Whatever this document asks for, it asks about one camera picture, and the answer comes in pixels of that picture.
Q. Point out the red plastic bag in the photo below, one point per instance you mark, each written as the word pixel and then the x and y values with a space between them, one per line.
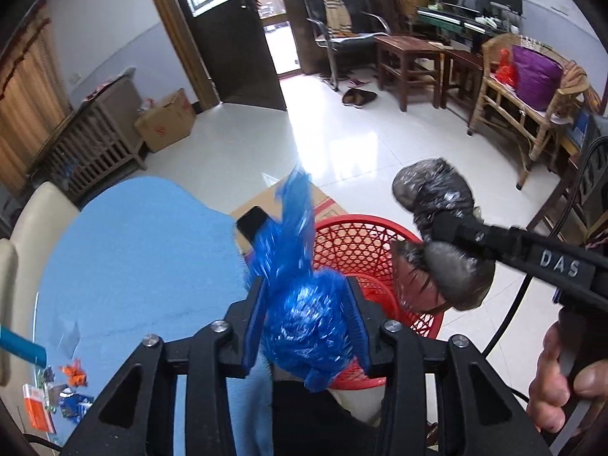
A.
pixel 506 71

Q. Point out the purple cushion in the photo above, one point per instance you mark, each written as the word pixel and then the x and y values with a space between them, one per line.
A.
pixel 536 76

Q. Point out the black flat packet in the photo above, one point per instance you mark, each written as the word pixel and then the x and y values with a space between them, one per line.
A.
pixel 57 392

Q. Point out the cream leather sofa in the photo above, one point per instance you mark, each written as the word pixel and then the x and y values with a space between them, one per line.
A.
pixel 38 218

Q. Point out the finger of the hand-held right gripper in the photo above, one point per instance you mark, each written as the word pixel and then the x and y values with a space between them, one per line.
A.
pixel 479 237

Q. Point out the large dark wooden stool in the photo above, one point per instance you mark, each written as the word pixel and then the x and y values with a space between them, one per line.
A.
pixel 408 47

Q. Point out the person's right hand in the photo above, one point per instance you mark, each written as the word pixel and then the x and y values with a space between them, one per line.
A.
pixel 546 389

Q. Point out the small dark wooden stool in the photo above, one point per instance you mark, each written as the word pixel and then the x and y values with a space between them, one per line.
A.
pixel 463 59

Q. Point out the small orange wrapper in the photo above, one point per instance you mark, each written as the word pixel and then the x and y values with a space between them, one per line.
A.
pixel 75 374

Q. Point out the flat cardboard box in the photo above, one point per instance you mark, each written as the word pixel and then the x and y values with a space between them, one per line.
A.
pixel 327 204

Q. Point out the dark slipper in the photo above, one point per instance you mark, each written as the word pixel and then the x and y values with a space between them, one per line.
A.
pixel 351 98
pixel 368 96

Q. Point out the brown curtain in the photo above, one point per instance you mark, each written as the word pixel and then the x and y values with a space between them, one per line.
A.
pixel 28 104

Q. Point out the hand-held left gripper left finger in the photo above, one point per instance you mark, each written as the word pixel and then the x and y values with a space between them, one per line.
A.
pixel 254 323

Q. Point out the small blue packet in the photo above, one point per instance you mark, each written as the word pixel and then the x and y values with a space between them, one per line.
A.
pixel 73 404

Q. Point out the wooden door frame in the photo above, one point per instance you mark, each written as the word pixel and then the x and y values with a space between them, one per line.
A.
pixel 190 57

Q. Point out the round blue table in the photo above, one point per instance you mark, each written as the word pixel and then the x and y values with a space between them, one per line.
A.
pixel 142 256

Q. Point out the open brown cardboard box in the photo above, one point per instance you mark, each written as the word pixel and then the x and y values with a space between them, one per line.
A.
pixel 166 123

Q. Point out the rattan armchair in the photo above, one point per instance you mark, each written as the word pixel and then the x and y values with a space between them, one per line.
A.
pixel 498 104

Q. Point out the red plastic mesh basket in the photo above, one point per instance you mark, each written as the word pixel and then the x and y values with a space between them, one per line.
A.
pixel 351 242

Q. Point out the orange and white packet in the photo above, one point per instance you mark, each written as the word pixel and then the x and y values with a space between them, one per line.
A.
pixel 38 408

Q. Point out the slatted wooden cabinet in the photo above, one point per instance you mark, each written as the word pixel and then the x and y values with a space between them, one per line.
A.
pixel 95 152

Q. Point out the white wall socket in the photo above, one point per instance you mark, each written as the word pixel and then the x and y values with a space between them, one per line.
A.
pixel 76 77

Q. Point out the brown paper bag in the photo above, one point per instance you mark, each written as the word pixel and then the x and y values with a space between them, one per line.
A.
pixel 413 0

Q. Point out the black phone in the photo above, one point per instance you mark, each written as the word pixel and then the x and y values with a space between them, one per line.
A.
pixel 251 223

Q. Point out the cluttered dark desk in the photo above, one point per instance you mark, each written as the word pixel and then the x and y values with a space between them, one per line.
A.
pixel 451 23

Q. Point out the blue plastic bag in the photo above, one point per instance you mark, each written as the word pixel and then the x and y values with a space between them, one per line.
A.
pixel 304 323

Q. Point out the teal insulated bottle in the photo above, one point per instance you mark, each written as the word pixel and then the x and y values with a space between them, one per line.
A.
pixel 23 346

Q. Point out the striped beige cloth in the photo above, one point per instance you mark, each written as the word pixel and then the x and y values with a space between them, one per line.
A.
pixel 336 12

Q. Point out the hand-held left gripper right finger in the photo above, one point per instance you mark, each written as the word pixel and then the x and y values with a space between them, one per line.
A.
pixel 356 323

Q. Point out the dark cloth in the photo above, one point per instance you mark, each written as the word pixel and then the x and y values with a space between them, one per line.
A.
pixel 313 422

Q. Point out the black plastic bag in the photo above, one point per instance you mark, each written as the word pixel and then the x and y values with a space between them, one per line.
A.
pixel 427 190

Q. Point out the metal frame black chair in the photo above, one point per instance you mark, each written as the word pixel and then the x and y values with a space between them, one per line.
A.
pixel 342 42

